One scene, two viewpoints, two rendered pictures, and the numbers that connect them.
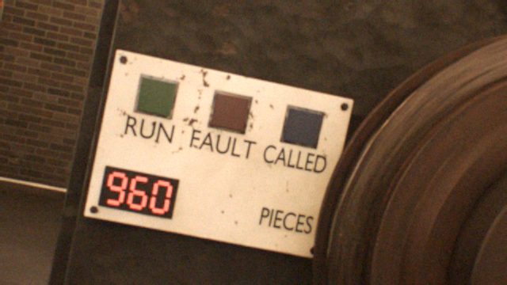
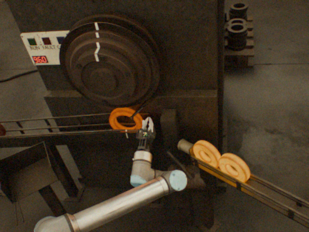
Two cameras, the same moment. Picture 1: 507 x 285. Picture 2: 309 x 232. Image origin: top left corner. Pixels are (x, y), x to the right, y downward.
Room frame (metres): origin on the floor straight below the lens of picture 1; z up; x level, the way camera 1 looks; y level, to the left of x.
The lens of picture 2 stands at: (-0.47, -0.95, 1.93)
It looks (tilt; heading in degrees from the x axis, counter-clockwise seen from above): 43 degrees down; 23
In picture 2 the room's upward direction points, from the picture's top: 11 degrees counter-clockwise
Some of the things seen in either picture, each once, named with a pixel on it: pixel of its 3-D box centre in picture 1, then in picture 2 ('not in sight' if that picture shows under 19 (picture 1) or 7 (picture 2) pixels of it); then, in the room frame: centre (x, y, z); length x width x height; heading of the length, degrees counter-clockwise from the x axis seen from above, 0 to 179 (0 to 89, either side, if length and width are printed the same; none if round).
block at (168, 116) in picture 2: not in sight; (170, 130); (0.69, -0.55, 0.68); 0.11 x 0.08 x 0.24; 6
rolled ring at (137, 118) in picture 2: not in sight; (126, 121); (0.66, -0.32, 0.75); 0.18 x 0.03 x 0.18; 95
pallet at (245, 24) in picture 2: not in sight; (195, 28); (2.63, -0.31, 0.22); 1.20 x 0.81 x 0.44; 94
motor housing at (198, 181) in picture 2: not in sight; (190, 196); (0.56, -0.66, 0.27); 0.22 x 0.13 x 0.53; 96
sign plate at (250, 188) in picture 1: (220, 156); (50, 49); (0.73, 0.03, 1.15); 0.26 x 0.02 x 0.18; 96
